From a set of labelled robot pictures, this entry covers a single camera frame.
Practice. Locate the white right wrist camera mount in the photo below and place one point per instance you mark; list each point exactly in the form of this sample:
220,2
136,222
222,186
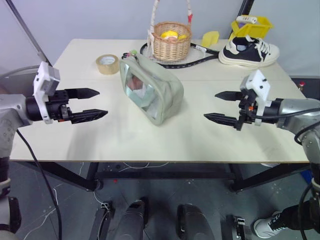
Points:
257,83

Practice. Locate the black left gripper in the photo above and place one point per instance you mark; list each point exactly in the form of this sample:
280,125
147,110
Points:
56,105

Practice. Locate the white power strip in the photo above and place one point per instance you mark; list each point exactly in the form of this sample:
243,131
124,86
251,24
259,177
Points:
246,19

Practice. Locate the yellow plastic bin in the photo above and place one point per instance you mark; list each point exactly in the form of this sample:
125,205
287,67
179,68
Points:
260,27

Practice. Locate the grey metal pole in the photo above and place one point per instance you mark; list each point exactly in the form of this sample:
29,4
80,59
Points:
27,32

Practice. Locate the grey curved tube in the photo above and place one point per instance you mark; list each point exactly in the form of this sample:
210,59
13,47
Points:
17,70

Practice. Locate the black badminton racket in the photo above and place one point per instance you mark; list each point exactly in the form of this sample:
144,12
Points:
197,61

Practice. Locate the yellow toy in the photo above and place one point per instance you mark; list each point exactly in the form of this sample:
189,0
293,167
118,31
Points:
169,34

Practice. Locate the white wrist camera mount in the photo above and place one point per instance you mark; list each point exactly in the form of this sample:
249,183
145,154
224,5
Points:
43,77
257,83

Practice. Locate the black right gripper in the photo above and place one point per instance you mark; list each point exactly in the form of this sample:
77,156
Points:
246,107

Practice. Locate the black and cream sneaker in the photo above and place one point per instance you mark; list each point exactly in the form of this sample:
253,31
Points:
250,53

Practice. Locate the brown packing tape roll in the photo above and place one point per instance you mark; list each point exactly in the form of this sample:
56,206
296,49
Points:
108,68

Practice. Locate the black floor stand bracket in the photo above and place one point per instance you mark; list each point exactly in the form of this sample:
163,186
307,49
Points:
236,227
101,222

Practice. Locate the yellow plastic scoop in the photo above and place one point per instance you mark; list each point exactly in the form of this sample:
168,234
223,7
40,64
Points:
210,38

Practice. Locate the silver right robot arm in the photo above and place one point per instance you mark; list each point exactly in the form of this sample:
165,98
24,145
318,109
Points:
292,110

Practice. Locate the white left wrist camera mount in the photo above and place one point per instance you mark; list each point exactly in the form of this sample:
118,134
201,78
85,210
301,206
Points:
43,77

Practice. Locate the black table frame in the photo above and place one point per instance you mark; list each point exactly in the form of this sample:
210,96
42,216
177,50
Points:
162,175

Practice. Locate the black trouser leg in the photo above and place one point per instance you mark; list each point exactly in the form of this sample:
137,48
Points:
297,216

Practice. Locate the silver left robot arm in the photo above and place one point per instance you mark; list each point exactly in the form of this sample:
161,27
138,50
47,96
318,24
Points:
10,110

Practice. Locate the pale green zip pouch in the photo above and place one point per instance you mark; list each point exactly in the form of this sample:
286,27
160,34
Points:
165,82

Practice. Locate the small red item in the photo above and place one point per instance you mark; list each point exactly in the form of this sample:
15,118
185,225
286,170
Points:
301,86

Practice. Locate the dark rounded robot foot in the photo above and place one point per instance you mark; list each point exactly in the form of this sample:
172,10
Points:
132,220
195,222

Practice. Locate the white shoe of person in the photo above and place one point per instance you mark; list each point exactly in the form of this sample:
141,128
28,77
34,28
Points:
266,225

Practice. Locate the pink and green small item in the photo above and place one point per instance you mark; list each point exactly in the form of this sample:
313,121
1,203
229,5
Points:
130,53

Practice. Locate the black metal pole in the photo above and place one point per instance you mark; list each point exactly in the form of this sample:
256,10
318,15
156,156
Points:
241,17

